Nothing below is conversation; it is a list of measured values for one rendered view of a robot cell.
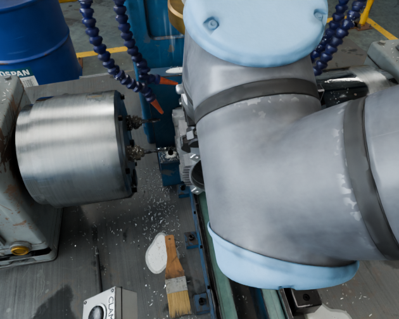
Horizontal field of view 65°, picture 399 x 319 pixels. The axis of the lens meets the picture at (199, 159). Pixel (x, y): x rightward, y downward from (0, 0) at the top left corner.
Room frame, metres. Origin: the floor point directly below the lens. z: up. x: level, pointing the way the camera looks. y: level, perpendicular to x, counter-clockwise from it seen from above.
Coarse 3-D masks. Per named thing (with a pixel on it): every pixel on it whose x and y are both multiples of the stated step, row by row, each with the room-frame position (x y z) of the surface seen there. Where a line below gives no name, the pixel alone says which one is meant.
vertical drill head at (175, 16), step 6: (168, 0) 0.58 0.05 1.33; (174, 0) 0.58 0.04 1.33; (180, 0) 0.58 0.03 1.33; (168, 6) 0.56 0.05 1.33; (174, 6) 0.55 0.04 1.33; (180, 6) 0.55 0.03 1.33; (168, 12) 0.56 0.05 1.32; (174, 12) 0.54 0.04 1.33; (180, 12) 0.53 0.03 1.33; (168, 18) 0.57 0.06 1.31; (174, 18) 0.53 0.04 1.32; (180, 18) 0.52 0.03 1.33; (174, 24) 0.54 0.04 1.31; (180, 24) 0.52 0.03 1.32; (180, 30) 0.52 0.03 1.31
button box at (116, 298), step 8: (112, 288) 0.17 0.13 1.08; (120, 288) 0.17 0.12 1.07; (96, 296) 0.16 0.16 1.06; (104, 296) 0.16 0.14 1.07; (112, 296) 0.15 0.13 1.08; (120, 296) 0.16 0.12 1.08; (128, 296) 0.16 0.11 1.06; (136, 296) 0.17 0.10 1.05; (88, 304) 0.15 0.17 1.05; (96, 304) 0.15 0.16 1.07; (104, 304) 0.14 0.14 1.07; (112, 304) 0.14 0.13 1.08; (120, 304) 0.14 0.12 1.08; (128, 304) 0.15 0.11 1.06; (136, 304) 0.15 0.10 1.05; (88, 312) 0.14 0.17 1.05; (104, 312) 0.13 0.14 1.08; (112, 312) 0.13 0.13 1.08; (120, 312) 0.13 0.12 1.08; (128, 312) 0.14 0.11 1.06; (136, 312) 0.14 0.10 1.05
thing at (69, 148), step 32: (64, 96) 0.54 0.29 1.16; (96, 96) 0.53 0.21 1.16; (32, 128) 0.44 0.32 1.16; (64, 128) 0.44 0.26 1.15; (96, 128) 0.44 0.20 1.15; (128, 128) 0.54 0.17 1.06; (32, 160) 0.39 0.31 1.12; (64, 160) 0.39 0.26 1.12; (96, 160) 0.40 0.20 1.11; (128, 160) 0.44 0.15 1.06; (32, 192) 0.37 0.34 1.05; (64, 192) 0.36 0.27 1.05; (96, 192) 0.37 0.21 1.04; (128, 192) 0.39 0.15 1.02
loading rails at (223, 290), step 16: (192, 192) 0.46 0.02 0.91; (192, 208) 0.47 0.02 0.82; (192, 240) 0.37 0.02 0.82; (208, 240) 0.33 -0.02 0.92; (208, 256) 0.28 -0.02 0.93; (208, 272) 0.25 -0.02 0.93; (208, 288) 0.22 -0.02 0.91; (224, 288) 0.22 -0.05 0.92; (256, 288) 0.23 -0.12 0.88; (208, 304) 0.22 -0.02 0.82; (224, 304) 0.19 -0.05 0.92; (256, 304) 0.21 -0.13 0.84; (272, 304) 0.19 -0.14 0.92; (288, 304) 0.19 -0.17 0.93
